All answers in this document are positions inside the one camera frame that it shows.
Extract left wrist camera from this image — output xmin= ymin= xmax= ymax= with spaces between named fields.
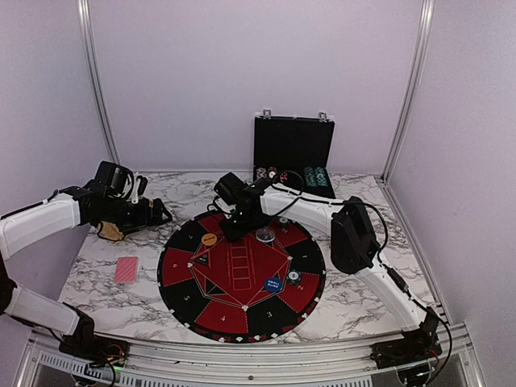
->
xmin=129 ymin=173 xmax=148 ymax=204

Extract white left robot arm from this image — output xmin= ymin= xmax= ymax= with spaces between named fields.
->
xmin=1 ymin=186 xmax=173 ymax=359

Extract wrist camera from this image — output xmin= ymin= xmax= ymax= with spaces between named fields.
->
xmin=214 ymin=172 xmax=247 ymax=212
xmin=129 ymin=173 xmax=148 ymax=204

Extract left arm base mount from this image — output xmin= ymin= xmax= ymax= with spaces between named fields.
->
xmin=59 ymin=316 xmax=129 ymax=366

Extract woven bamboo tray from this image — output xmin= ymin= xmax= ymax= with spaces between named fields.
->
xmin=97 ymin=221 xmax=125 ymax=243

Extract aluminium frame post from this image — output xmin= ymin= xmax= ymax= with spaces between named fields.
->
xmin=381 ymin=0 xmax=435 ymax=184
xmin=77 ymin=0 xmax=120 ymax=163

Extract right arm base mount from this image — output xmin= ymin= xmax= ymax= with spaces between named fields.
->
xmin=370 ymin=320 xmax=443 ymax=369

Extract blue small blind button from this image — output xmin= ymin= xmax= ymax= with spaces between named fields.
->
xmin=264 ymin=277 xmax=284 ymax=293

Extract black chip carrying case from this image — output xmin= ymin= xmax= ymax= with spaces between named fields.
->
xmin=253 ymin=114 xmax=335 ymax=199

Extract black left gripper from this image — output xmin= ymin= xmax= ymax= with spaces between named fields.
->
xmin=103 ymin=196 xmax=172 ymax=236

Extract orange big blind button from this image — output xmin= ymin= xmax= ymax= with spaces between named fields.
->
xmin=201 ymin=233 xmax=218 ymax=247

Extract teal chips in case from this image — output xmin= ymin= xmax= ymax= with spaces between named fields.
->
xmin=303 ymin=166 xmax=330 ymax=188

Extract black triangular all-in marker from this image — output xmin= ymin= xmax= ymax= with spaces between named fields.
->
xmin=193 ymin=252 xmax=210 ymax=268

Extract round red black poker mat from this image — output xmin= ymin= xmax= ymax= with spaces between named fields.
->
xmin=157 ymin=211 xmax=326 ymax=343

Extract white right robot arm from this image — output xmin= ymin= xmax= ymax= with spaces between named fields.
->
xmin=214 ymin=173 xmax=439 ymax=361

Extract aluminium front rail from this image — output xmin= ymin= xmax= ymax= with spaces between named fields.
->
xmin=11 ymin=324 xmax=487 ymax=386

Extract red playing card deck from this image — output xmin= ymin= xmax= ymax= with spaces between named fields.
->
xmin=114 ymin=256 xmax=138 ymax=284

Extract right aluminium frame post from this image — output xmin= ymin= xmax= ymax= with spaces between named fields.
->
xmin=381 ymin=0 xmax=435 ymax=184

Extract clear acrylic dealer button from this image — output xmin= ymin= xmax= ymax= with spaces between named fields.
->
xmin=255 ymin=227 xmax=276 ymax=243

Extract cream blue chips in case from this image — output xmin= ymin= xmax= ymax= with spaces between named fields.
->
xmin=255 ymin=166 xmax=278 ymax=180

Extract left aluminium frame post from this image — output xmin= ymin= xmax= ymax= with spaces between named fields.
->
xmin=77 ymin=0 xmax=120 ymax=163

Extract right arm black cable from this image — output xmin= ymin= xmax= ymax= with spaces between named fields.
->
xmin=268 ymin=181 xmax=455 ymax=364

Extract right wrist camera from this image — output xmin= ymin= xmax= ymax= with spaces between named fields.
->
xmin=214 ymin=172 xmax=247 ymax=212

